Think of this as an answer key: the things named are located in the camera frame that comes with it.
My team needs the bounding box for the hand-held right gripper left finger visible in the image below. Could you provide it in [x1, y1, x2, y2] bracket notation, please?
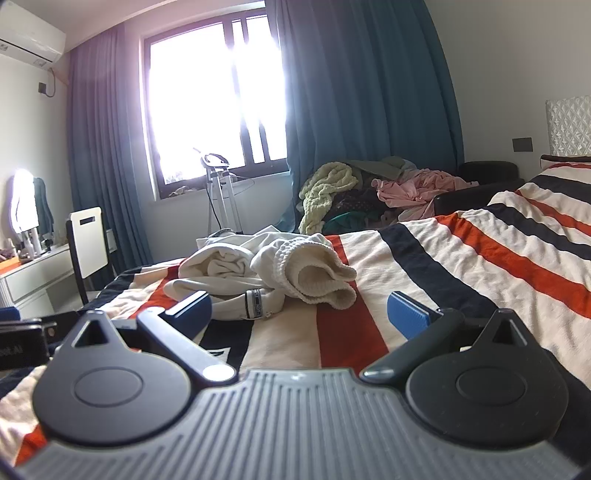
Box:
[58, 291, 238, 385]

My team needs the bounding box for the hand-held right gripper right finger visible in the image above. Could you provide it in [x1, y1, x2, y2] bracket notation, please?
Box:
[359, 291, 543, 385]

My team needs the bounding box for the white sweatshirt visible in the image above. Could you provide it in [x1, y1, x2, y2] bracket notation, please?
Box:
[164, 231, 358, 321]

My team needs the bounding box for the pile of dark clothes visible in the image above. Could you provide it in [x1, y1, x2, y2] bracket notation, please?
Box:
[323, 189, 402, 232]

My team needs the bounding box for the white desk with drawers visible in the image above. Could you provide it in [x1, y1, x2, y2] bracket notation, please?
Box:
[0, 228, 116, 319]

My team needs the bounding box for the striped blanket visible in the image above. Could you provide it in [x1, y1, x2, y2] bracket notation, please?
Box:
[0, 161, 591, 467]

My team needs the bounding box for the group of cosmetic bottles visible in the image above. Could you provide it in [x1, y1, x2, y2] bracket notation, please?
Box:
[16, 231, 52, 265]

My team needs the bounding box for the white-backed black chair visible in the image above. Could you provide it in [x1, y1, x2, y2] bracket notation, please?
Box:
[65, 206, 116, 305]

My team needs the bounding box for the garment steamer stand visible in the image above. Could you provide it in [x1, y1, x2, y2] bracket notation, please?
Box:
[193, 148, 254, 236]

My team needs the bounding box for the pink cloth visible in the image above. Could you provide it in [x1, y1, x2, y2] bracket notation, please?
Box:
[372, 168, 481, 222]

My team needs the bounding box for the dark green hanging garment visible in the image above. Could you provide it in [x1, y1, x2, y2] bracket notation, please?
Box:
[33, 178, 55, 241]

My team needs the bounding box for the lit vanity mirror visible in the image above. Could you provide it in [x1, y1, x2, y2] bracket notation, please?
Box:
[10, 168, 40, 234]

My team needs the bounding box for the pale yellow knitted blanket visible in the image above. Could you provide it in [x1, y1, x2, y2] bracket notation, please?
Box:
[298, 162, 358, 236]

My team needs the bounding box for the olive cloth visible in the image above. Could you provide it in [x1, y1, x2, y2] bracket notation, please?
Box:
[342, 156, 416, 180]

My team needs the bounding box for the black armchair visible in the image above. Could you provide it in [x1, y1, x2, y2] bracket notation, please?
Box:
[434, 161, 527, 217]

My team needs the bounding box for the blue curtain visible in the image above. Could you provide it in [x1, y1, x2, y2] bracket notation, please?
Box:
[265, 0, 465, 234]
[67, 23, 154, 278]

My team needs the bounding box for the window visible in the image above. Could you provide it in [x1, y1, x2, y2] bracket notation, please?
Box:
[143, 7, 291, 201]

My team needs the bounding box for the white padded headboard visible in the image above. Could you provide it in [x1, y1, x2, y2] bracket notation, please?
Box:
[545, 95, 591, 160]

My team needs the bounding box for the white air conditioner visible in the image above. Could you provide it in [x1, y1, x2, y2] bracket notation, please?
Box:
[0, 21, 65, 63]

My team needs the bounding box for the black wall plug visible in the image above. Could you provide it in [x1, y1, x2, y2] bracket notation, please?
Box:
[37, 69, 58, 99]

